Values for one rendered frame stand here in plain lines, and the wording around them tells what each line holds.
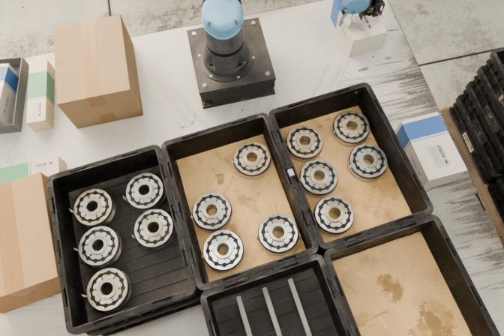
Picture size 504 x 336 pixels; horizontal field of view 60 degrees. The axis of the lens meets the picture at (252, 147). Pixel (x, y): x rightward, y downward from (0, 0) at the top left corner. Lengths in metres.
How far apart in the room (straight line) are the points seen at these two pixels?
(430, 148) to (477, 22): 1.56
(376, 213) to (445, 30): 1.70
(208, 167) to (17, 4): 2.08
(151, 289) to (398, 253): 0.63
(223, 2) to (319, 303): 0.84
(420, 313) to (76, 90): 1.13
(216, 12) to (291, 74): 0.40
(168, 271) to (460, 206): 0.87
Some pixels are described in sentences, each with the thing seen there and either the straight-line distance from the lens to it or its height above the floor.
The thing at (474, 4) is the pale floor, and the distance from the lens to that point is 2.94.
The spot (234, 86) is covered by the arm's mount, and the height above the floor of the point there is 0.80.
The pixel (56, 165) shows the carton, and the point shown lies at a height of 0.76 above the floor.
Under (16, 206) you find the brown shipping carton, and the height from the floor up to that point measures 0.86.
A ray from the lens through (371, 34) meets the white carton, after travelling 1.56.
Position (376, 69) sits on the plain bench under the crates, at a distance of 1.59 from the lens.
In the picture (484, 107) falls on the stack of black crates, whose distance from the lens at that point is 2.02.
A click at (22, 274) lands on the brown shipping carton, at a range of 1.27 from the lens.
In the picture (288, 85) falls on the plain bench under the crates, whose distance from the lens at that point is 1.51.
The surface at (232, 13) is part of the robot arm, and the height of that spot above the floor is 1.03.
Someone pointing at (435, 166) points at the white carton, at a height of 0.79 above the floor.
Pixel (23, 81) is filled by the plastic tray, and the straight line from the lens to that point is 1.71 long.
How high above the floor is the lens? 1.97
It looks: 65 degrees down
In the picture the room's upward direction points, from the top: 4 degrees counter-clockwise
